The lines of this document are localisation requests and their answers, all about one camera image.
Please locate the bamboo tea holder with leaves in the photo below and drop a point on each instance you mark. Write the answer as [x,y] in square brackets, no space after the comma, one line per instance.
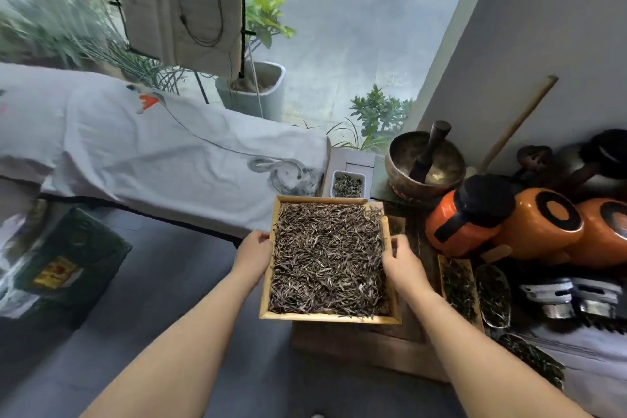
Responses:
[459,293]

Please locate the dark brown wooden ornament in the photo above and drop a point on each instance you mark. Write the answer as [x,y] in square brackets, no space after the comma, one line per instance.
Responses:
[536,158]

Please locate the small heap of tea leaves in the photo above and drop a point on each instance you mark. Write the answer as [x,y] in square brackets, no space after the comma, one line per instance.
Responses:
[348,186]

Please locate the light grey cloth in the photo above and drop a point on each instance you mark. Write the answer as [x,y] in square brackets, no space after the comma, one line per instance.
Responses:
[597,373]

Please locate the person's left hand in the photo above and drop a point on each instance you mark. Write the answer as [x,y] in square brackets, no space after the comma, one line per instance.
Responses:
[250,256]

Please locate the black metal banner frame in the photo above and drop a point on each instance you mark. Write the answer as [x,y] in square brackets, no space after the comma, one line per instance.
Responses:
[243,30]

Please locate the small white square dish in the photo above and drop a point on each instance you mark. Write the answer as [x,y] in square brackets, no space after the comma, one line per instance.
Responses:
[333,182]

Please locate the bronze singing bowl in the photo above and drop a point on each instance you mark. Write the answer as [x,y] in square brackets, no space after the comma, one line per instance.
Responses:
[443,185]

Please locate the person's left forearm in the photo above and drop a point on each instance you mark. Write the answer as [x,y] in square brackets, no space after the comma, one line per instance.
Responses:
[186,349]

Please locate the dark wooden mallet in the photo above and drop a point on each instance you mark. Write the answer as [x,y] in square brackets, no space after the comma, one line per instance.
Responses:
[423,158]

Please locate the dark green box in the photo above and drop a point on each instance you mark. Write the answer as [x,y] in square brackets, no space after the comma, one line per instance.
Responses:
[83,246]

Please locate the white plastic bag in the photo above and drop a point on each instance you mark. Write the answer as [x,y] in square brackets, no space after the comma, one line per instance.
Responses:
[12,241]

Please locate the person's right forearm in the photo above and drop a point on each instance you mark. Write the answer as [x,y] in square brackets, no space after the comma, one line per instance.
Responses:
[470,359]

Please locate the person's right hand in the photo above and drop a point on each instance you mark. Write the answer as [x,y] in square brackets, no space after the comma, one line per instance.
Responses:
[409,275]

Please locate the person's right thumb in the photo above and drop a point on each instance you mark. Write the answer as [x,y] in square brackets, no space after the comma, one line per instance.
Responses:
[400,248]

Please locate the small pale wooden piece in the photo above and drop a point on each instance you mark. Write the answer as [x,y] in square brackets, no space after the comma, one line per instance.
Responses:
[495,254]

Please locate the silver metal stand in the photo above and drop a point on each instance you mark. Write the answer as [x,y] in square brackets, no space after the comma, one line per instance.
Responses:
[600,305]
[546,297]

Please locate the square wooden tray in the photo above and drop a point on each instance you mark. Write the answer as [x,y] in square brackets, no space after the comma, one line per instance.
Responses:
[328,319]

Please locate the long wooden stick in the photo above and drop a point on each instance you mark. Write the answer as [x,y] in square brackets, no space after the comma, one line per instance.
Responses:
[519,121]

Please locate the grey square stand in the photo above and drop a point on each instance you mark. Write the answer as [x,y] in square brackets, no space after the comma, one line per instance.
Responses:
[360,158]

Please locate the dark tea scoop with leaves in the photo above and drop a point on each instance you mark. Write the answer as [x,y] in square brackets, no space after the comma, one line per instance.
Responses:
[534,359]
[493,295]

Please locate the orange jar with black lid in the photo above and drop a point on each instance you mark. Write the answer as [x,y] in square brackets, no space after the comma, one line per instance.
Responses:
[460,231]

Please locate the beige hanging cloth banner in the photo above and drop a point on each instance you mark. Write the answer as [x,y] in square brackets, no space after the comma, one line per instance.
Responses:
[156,1]

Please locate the black round pot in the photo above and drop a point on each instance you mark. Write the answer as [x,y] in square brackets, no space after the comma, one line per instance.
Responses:
[610,148]

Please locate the white painted cloth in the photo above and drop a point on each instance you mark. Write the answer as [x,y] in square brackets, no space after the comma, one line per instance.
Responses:
[147,153]

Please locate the small leafy green plant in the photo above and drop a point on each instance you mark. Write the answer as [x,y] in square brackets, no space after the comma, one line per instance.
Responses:
[379,111]

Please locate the green plant in white pot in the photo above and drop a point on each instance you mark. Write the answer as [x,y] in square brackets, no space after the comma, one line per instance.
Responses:
[272,89]

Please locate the person's left thumb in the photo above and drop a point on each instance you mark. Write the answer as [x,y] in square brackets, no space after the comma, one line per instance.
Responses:
[262,236]

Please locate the grassy green bush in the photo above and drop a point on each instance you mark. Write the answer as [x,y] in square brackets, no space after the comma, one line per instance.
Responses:
[54,16]

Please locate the pile of dried tea leaves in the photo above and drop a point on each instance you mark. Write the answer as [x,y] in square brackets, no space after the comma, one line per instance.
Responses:
[326,261]

